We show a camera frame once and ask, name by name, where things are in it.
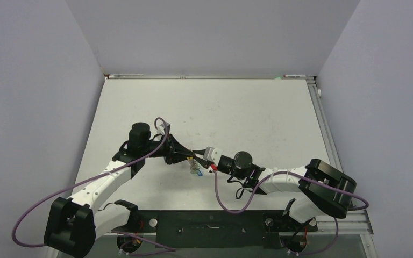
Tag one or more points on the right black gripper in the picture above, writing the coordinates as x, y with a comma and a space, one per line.
205, 162

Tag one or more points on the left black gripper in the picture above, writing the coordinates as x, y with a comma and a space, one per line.
175, 152

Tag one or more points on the red-handled metal key holder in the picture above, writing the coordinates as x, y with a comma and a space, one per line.
193, 167

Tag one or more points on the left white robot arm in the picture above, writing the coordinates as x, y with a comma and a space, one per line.
74, 223

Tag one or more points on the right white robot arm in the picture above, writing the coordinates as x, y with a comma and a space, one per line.
325, 189

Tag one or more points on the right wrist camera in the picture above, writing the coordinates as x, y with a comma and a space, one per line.
213, 154

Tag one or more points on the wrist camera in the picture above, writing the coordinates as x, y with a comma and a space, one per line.
213, 154
163, 128

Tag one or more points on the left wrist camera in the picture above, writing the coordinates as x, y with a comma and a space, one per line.
163, 128

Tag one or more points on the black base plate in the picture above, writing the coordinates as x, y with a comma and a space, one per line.
212, 240

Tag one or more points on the aluminium back rail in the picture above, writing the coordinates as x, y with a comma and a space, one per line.
194, 77

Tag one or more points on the aluminium rail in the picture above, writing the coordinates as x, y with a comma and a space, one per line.
332, 153
194, 77
219, 222

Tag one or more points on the aluminium right rail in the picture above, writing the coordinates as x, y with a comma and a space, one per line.
332, 153

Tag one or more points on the aluminium front rail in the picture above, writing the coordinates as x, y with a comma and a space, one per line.
219, 222

